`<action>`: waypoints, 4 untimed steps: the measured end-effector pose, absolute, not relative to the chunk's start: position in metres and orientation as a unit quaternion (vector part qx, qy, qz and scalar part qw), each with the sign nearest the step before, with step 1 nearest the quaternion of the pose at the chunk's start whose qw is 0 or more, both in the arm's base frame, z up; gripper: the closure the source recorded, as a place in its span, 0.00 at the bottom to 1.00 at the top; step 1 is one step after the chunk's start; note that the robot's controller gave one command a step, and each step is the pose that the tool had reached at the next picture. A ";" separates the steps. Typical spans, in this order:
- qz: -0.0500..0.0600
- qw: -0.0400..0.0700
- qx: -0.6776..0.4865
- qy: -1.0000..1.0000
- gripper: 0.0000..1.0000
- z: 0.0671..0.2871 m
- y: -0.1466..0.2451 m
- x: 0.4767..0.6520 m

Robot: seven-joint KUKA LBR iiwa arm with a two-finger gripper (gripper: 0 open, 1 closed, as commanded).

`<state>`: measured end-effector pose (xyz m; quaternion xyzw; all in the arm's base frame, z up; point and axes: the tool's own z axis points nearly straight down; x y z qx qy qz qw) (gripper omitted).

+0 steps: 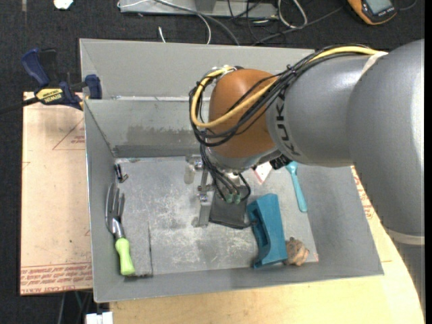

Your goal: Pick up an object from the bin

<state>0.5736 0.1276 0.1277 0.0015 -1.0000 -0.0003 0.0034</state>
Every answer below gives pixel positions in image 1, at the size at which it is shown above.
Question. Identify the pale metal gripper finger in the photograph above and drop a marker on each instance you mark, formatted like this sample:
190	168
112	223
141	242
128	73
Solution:
203	211
189	174

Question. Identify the grey metal bin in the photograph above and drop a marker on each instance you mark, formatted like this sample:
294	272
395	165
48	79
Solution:
168	235

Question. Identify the blue plastic block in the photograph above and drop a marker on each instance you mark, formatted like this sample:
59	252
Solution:
270	235

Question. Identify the small black clip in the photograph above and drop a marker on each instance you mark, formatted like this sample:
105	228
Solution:
120	175

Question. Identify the teal plastic spoon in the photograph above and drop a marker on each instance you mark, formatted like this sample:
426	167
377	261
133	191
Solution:
298	191

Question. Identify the brown toy animal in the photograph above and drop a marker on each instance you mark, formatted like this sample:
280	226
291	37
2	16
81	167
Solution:
297	251

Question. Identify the brown cardboard board, red print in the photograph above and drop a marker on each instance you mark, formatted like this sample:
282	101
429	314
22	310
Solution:
54	187

